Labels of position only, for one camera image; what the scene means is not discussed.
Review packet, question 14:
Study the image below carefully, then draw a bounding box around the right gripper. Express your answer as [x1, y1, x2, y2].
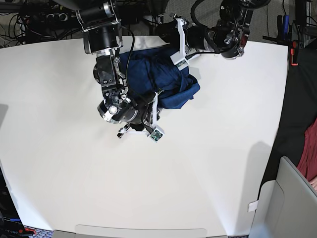
[128, 93, 157, 131]

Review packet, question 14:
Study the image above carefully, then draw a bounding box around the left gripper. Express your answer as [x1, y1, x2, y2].
[155, 21, 211, 54]

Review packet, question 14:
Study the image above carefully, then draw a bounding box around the blue long-sleeve T-shirt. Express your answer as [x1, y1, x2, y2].
[119, 46, 200, 109]

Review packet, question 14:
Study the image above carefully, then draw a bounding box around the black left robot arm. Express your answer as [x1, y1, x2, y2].
[156, 0, 269, 64]

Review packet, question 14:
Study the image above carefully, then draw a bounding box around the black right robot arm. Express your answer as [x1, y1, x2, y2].
[58, 0, 158, 136]

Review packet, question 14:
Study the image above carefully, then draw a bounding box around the red and black clamp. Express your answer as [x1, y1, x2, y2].
[290, 40, 300, 66]

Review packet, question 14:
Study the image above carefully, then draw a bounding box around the grey cardboard box edge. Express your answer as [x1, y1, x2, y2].
[52, 230, 76, 238]

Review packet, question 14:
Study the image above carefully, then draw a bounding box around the red cloth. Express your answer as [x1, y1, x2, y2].
[297, 123, 317, 181]

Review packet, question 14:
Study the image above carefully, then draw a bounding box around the white plastic bin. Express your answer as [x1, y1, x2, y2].
[249, 156, 317, 238]

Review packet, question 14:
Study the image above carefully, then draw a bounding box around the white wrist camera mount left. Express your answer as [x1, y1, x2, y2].
[170, 14, 199, 71]

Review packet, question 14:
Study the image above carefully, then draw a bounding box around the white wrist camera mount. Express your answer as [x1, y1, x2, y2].
[170, 14, 199, 71]
[116, 91, 165, 144]

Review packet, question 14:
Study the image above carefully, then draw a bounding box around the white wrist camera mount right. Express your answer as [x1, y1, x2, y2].
[116, 91, 165, 144]

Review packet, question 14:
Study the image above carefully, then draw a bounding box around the blue handled tool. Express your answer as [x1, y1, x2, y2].
[282, 15, 289, 40]

